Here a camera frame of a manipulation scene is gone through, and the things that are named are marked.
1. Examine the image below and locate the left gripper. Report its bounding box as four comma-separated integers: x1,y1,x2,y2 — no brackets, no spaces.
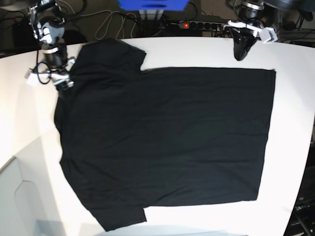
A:
227,20,262,61

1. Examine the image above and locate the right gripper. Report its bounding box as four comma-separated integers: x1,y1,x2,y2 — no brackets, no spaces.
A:
49,57,75,90

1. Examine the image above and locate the black T-shirt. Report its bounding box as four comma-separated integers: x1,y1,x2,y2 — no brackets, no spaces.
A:
54,39,276,231

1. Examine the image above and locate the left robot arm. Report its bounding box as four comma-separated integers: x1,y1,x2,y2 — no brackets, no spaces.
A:
223,0,315,61

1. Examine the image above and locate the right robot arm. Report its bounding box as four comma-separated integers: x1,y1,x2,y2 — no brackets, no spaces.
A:
27,0,75,91

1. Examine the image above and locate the black power strip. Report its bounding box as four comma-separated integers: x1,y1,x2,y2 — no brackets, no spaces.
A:
171,21,226,32

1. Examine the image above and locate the blue box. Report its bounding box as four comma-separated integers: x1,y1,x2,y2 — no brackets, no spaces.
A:
118,0,189,11

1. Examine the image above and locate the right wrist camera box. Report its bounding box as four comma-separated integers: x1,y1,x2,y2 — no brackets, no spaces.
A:
24,69,39,87

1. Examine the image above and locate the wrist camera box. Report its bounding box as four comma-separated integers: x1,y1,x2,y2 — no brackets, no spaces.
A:
24,69,39,87
259,27,278,44

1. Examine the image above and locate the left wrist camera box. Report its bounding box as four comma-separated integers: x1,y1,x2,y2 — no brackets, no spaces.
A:
259,27,278,44

